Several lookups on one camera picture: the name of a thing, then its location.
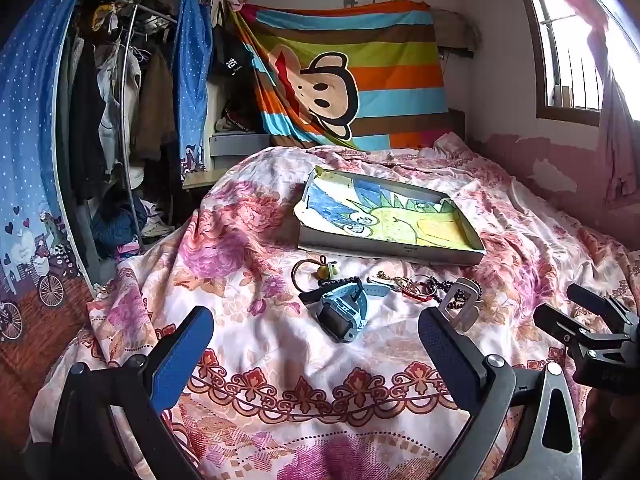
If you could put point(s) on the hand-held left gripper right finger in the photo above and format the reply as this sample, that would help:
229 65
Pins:
450 355

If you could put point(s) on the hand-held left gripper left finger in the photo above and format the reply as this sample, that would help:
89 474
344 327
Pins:
180 355

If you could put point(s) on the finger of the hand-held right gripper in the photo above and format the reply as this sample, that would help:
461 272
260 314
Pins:
600 307
560 330

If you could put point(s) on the white square buckle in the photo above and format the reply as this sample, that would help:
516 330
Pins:
467 300

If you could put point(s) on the blue smartwatch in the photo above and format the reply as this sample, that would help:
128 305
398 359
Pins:
340 310

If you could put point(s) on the black hair clip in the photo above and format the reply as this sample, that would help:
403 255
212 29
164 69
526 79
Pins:
310 296

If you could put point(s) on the cardboard box with crayon drawing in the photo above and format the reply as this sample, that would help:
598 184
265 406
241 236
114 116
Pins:
395 215

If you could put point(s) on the floral pink blanket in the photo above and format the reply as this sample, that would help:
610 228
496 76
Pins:
280 370

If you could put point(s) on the white hair clip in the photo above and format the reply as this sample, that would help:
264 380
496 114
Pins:
372 280

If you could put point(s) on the pile of clothes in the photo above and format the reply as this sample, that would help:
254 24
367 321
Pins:
122 225

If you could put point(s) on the wooden board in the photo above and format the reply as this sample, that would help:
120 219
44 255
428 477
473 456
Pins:
205 177

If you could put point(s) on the pink curtain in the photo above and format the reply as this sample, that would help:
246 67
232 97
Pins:
620 125

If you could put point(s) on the grey shelf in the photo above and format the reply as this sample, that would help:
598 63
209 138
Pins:
235 147

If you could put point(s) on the wooden headboard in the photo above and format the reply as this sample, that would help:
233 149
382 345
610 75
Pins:
457 122

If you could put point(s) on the wide blue dotted wardrobe curtain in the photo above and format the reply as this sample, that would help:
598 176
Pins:
30 160

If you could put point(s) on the barred window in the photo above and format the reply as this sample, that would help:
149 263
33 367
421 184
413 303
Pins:
565 60

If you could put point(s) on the row of hanging clothes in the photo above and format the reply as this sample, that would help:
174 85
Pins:
125 95

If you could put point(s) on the narrow blue dotted wardrobe curtain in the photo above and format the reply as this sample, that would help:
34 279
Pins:
192 85

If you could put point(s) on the metal clothes rack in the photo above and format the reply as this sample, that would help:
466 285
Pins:
126 60

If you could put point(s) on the black garment with white print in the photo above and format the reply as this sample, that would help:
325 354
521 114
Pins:
232 57

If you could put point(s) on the striped monkey printed cloth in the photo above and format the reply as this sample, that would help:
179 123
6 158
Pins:
380 60

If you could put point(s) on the brown wall shelf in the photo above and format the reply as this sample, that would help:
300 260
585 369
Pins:
457 30

